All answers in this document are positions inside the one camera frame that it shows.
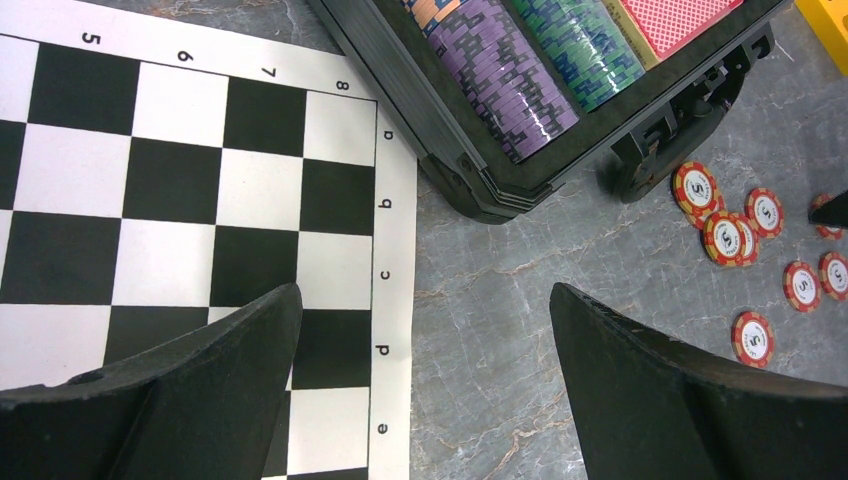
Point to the red white poker chip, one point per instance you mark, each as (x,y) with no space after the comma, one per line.
(753,339)
(723,239)
(765,211)
(751,250)
(832,269)
(696,192)
(801,286)
(826,232)

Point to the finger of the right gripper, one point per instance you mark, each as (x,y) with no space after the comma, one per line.
(829,211)

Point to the purple poker chip roll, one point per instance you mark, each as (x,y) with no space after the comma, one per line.
(503,78)

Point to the red playing card deck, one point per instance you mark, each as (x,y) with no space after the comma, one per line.
(656,29)

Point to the yellow triangle toy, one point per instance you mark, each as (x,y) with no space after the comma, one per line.
(828,21)

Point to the black poker carrying case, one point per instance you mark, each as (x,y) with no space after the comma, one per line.
(652,126)

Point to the pink brown chip roll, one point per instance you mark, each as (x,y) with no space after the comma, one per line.
(428,14)

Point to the black white chessboard mat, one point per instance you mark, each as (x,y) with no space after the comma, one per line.
(156,176)

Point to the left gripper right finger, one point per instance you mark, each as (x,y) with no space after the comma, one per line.
(649,406)

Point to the teal poker chip roll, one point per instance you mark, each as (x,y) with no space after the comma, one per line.
(585,45)

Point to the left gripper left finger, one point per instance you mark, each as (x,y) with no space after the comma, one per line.
(201,406)

